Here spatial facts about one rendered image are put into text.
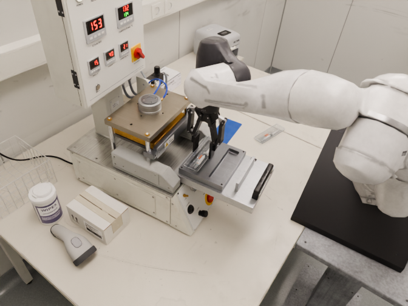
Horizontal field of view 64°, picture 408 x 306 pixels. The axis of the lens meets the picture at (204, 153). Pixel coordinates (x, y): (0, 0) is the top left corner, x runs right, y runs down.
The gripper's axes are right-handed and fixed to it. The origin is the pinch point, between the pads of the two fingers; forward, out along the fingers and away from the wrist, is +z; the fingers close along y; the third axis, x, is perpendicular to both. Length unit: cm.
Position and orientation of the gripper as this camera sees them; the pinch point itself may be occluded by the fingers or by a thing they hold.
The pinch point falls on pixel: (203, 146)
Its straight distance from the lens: 113.6
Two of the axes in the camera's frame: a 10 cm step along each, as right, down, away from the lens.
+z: -0.7, 7.4, 6.7
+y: 8.8, 3.6, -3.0
